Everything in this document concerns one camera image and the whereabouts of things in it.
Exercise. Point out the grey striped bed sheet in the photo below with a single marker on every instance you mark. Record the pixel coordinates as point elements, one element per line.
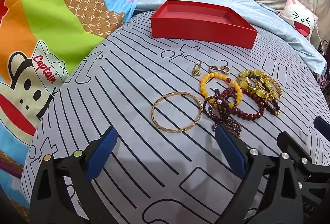
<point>129,79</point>

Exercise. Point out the pink cartoon face cushion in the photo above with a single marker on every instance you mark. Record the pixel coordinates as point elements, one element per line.
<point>300,19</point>

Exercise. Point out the thin gold bangle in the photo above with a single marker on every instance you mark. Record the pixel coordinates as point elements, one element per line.
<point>154,115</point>

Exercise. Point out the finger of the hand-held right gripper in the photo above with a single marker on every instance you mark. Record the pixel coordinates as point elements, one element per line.
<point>296,151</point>
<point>322,124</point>

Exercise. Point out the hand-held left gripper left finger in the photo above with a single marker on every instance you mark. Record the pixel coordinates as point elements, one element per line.
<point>101,155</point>

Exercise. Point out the red cardboard box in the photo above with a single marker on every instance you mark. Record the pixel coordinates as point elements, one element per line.
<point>201,30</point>

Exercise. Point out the colourful monkey print quilt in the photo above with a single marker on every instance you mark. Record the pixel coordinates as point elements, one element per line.
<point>51,7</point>

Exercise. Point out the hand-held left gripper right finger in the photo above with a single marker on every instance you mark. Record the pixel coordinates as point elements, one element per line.
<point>230,153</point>

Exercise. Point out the light blue blanket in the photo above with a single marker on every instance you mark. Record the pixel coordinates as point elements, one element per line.
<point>270,20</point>

